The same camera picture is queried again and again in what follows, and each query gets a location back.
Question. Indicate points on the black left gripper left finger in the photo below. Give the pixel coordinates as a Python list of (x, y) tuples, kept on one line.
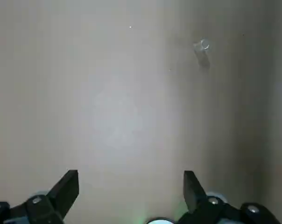
[(61, 193)]

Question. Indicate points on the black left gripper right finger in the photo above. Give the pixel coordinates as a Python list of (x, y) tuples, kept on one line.
[(192, 193)]

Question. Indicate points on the clear glass sample vial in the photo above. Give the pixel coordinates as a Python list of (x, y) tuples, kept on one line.
[(201, 46)]

